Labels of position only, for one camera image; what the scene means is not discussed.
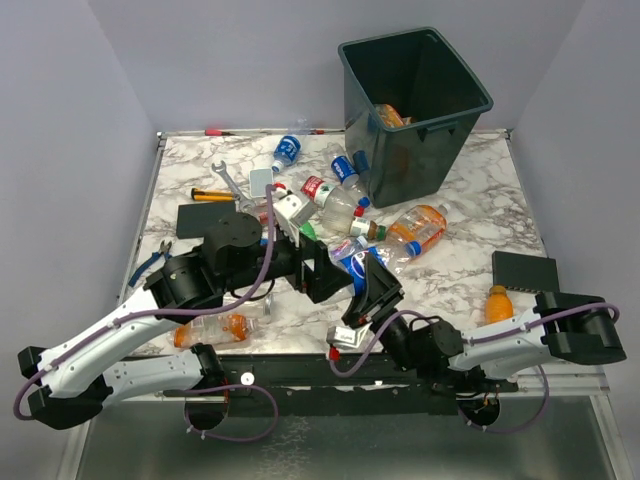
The dark green plastic bin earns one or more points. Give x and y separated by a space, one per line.
420 74

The red label water bottle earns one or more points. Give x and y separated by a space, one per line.
327 195

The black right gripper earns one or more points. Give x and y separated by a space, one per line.
383 293

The crushed orange label bottle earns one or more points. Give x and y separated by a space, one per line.
391 117

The green cap tea bottle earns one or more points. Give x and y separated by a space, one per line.
352 225

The red screwdriver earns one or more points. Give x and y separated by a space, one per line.
217 133

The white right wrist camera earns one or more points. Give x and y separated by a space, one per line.
343 338

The green plastic bottle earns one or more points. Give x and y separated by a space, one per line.
308 230

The pepsi bottle beside bin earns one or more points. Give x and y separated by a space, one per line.
344 170

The yellow utility knife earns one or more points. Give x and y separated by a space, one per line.
212 196

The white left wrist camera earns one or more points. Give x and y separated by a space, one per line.
291 213

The black flat box left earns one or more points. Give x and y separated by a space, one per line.
194 219

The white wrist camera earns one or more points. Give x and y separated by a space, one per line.
343 338
291 213

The clear jar bottle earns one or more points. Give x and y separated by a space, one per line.
260 310

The large orange label bottle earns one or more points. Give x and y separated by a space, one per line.
419 229

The blue label bottle far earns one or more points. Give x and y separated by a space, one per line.
285 153

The blue label pepsi bottle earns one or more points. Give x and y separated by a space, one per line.
395 256

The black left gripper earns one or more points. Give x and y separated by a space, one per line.
324 280

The orange juice bottle right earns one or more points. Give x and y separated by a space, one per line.
498 306

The white grey power bank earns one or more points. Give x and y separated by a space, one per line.
259 179

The black network switch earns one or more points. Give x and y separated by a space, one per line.
524 273

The blue bottle cap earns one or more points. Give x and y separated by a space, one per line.
364 202

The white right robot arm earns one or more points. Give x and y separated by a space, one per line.
579 329

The blue handled pliers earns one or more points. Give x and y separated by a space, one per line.
163 252

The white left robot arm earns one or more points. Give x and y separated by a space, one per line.
71 383

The silver wrench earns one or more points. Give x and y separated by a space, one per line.
244 203

